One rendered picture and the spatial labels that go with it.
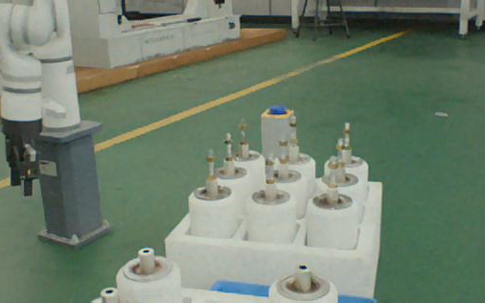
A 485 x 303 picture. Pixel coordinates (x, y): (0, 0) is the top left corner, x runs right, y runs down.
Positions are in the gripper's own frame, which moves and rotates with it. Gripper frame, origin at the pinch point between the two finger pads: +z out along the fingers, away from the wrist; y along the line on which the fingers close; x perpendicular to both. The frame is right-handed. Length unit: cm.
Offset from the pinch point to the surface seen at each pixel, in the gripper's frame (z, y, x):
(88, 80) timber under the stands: 26, -210, 104
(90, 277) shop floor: 27.0, -4.9, 17.5
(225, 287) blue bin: 11.8, 33.2, 27.4
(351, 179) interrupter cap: -7, 34, 56
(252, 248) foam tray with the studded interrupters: 4.1, 34.4, 31.7
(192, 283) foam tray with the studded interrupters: 14.5, 25.3, 25.2
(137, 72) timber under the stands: 25, -226, 143
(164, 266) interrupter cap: -1.2, 41.9, 8.3
